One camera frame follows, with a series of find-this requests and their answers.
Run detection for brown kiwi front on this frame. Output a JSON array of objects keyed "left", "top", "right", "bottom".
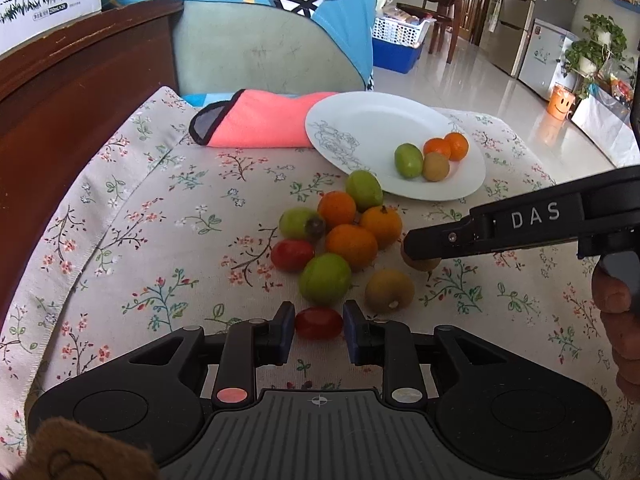
[{"left": 364, "top": 269, "right": 416, "bottom": 314}]

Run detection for green plum on plate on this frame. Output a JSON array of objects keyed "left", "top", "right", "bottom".
[{"left": 395, "top": 143, "right": 423, "bottom": 179}]

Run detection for wooden chair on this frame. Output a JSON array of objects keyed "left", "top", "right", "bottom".
[{"left": 396, "top": 0, "right": 463, "bottom": 64}]

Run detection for green plum top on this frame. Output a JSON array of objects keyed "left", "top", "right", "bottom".
[{"left": 345, "top": 170, "right": 383, "bottom": 212}]

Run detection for orange smiley bucket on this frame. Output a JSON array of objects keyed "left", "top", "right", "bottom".
[{"left": 547, "top": 84, "right": 576, "bottom": 122}]

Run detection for white plastic basket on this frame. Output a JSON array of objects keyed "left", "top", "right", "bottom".
[{"left": 371, "top": 14, "right": 436, "bottom": 49}]

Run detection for orange tangerine plate left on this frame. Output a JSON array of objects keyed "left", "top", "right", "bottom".
[{"left": 423, "top": 138, "right": 451, "bottom": 159}]

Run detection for pink folded towel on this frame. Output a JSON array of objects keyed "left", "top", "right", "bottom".
[{"left": 189, "top": 89, "right": 334, "bottom": 148}]

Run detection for blue plastic bin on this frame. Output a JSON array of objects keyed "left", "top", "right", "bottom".
[{"left": 372, "top": 39, "right": 422, "bottom": 74}]

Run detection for green potted plant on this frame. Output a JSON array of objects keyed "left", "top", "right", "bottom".
[{"left": 563, "top": 14, "right": 627, "bottom": 99}]

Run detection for right hand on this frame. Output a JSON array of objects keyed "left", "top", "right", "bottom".
[{"left": 591, "top": 266, "right": 640, "bottom": 403}]

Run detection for brown kiwi on plate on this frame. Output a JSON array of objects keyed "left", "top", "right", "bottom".
[{"left": 422, "top": 152, "right": 450, "bottom": 182}]

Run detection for silver refrigerator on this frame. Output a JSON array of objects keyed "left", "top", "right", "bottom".
[{"left": 480, "top": 0, "right": 579, "bottom": 77}]

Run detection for brown plush toy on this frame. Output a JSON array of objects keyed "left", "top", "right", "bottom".
[{"left": 1, "top": 417, "right": 160, "bottom": 480}]

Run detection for white ceramic plate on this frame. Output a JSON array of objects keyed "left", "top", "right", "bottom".
[{"left": 305, "top": 91, "right": 486, "bottom": 202}]

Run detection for orange tangerine plate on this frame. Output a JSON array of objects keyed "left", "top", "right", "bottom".
[
  {"left": 423, "top": 138, "right": 451, "bottom": 159},
  {"left": 444, "top": 132, "right": 470, "bottom": 162}
]

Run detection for white small freezer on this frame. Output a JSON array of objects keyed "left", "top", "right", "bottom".
[{"left": 518, "top": 18, "right": 578, "bottom": 100}]

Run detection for red cherry tomato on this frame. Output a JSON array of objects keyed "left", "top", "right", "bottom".
[{"left": 295, "top": 307, "right": 343, "bottom": 340}]

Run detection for orange tangerine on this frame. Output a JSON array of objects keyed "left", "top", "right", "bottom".
[
  {"left": 317, "top": 191, "right": 357, "bottom": 232},
  {"left": 324, "top": 224, "right": 378, "bottom": 271},
  {"left": 359, "top": 205, "right": 402, "bottom": 249}
]

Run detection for orange tangerine plate right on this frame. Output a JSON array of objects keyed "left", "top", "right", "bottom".
[{"left": 444, "top": 132, "right": 470, "bottom": 162}]

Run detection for orange tangerine top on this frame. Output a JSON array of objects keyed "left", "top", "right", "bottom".
[{"left": 317, "top": 191, "right": 357, "bottom": 232}]

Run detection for green plum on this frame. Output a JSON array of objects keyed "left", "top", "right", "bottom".
[
  {"left": 298, "top": 252, "right": 352, "bottom": 307},
  {"left": 395, "top": 143, "right": 423, "bottom": 179},
  {"left": 279, "top": 207, "right": 326, "bottom": 243},
  {"left": 345, "top": 170, "right": 383, "bottom": 212}
]

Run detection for brown kiwi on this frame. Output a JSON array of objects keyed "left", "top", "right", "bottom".
[
  {"left": 364, "top": 269, "right": 416, "bottom": 314},
  {"left": 422, "top": 152, "right": 450, "bottom": 182},
  {"left": 400, "top": 243, "right": 442, "bottom": 273}
]

